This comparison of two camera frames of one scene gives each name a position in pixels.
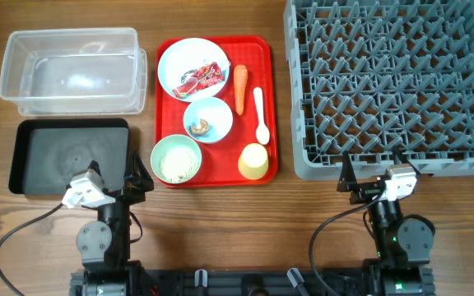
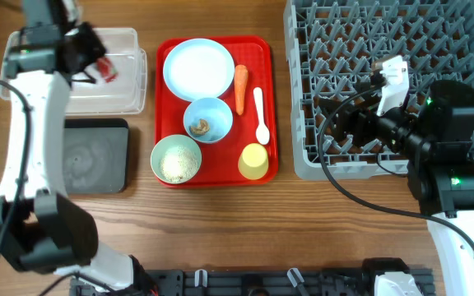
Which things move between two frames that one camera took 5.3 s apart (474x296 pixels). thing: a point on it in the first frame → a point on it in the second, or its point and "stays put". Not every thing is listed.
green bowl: x=175 y=159 stays put
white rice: x=178 y=164 stays put
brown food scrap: x=202 y=129 stays put
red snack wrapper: x=197 y=80 → x=106 y=70
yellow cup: x=253 y=162 stays put
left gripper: x=140 y=183 → x=87 y=32
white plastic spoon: x=262 y=134 stays put
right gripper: x=369 y=193 → x=355 y=126
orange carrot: x=240 y=75 stays put
